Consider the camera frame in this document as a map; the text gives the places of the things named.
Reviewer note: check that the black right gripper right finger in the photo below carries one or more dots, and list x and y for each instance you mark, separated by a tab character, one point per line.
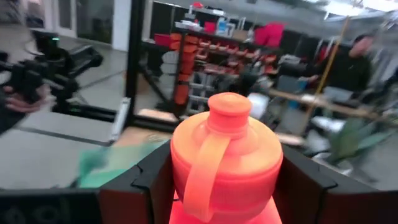
301	193

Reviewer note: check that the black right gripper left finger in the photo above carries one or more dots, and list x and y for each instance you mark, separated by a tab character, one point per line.
146	193

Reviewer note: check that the orange plastic bottle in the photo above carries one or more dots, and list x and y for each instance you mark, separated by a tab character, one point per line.
227	161

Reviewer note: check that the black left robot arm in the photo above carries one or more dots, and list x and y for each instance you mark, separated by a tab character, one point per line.
62	71

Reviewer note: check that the teal translucent plastic bin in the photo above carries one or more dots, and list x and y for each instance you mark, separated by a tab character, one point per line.
102	168

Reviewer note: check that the green pineapple top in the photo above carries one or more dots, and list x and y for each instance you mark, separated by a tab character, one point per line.
351	140

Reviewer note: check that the person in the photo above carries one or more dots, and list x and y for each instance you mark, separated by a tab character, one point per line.
351	65

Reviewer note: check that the storage shelf with red bins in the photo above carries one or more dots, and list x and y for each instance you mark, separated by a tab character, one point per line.
211	53

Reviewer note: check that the person's hand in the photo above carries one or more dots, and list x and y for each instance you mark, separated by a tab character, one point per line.
21	101

